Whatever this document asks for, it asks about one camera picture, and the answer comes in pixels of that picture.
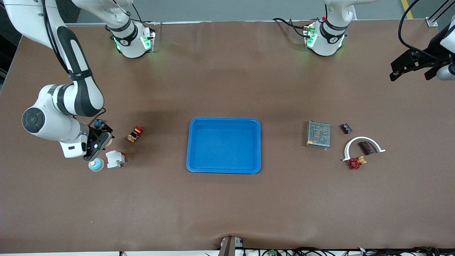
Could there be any green lit connector box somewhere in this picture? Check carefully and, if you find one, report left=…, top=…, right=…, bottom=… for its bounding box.
left=141, top=30, right=156, bottom=54
left=303, top=23, right=317, bottom=48

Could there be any white circuit breaker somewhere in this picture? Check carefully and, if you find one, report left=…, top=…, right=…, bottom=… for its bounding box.
left=106, top=150, right=126, bottom=169

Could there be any black left base cable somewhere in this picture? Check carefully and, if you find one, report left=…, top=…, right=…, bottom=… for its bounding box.
left=273, top=18, right=311, bottom=39

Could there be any black cable bundle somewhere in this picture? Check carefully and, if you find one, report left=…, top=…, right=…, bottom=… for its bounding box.
left=245, top=246, right=455, bottom=256

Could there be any black right base cable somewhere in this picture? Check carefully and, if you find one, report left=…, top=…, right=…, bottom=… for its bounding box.
left=121, top=4, right=157, bottom=25

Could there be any orange red selector switch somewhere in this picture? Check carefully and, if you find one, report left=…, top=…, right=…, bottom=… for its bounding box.
left=127, top=126, right=144, bottom=143

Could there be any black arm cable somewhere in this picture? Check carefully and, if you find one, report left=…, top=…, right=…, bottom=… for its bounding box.
left=398, top=0, right=445, bottom=59
left=42, top=0, right=106, bottom=125

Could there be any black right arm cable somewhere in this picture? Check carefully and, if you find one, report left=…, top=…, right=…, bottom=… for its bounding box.
left=42, top=0, right=106, bottom=125

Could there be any blue plastic tray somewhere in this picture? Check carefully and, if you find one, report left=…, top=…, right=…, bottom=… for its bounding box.
left=186, top=117, right=261, bottom=174

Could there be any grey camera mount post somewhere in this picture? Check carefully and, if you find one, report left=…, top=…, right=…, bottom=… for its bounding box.
left=218, top=235, right=244, bottom=256

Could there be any aluminium frame corner post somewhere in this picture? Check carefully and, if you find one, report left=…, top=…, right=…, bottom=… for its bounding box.
left=425, top=0, right=450, bottom=27

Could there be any black base cable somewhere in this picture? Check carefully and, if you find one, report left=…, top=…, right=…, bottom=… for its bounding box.
left=273, top=18, right=311, bottom=39
left=121, top=4, right=157, bottom=25

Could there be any red handled brass valve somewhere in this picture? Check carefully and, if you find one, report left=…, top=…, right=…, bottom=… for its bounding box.
left=348, top=155, right=367, bottom=170

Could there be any metal mesh power supply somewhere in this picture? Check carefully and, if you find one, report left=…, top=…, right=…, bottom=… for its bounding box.
left=306, top=120, right=331, bottom=150

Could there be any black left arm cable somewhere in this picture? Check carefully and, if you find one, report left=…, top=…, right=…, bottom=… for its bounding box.
left=398, top=0, right=445, bottom=59

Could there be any white curved bracket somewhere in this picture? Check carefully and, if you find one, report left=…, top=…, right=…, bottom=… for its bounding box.
left=343, top=137, right=386, bottom=162

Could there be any brown table cover sheet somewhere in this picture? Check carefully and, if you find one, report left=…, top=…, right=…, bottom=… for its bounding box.
left=0, top=20, right=455, bottom=254

